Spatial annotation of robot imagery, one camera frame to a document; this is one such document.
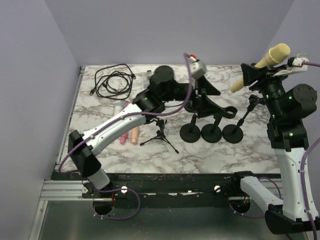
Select yellow microphone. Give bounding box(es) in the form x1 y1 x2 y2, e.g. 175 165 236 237
230 43 291 93

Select aluminium frame rail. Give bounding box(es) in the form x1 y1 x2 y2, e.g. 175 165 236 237
39 180 89 201

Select purple cable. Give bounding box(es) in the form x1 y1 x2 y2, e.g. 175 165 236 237
57 52 195 221
232 61 320 240

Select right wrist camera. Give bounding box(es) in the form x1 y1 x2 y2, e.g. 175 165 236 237
273 53 309 78

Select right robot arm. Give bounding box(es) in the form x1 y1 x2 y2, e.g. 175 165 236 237
230 63 320 235

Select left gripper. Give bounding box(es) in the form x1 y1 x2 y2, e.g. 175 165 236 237
161 74 225 117

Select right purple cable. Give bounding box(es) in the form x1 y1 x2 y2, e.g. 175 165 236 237
232 61 320 240

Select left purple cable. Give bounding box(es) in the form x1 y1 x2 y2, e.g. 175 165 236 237
57 52 195 221

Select pink microphone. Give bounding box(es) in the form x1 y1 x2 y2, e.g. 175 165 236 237
119 102 132 145

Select clip desk stand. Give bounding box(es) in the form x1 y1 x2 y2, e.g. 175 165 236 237
201 106 238 144

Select tall shock mount stand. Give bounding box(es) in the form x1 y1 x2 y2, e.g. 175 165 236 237
139 117 179 154

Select clear screw organiser box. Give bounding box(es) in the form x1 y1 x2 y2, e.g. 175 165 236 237
143 70 153 90

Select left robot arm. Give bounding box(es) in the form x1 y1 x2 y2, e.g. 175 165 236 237
66 63 229 198

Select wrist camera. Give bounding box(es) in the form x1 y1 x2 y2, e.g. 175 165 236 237
273 53 309 78
188 54 207 80

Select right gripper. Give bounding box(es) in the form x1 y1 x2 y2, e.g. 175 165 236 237
243 62 291 120

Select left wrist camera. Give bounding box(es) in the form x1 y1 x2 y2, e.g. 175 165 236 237
188 54 207 80

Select peach microphone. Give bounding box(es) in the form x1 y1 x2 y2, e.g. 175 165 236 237
131 127 139 145

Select shock mount desk stand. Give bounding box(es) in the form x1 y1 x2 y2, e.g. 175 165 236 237
179 113 201 143

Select white microphone grey head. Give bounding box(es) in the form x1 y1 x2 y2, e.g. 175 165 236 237
113 101 125 116

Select black usb cable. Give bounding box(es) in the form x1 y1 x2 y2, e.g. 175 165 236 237
89 64 137 101

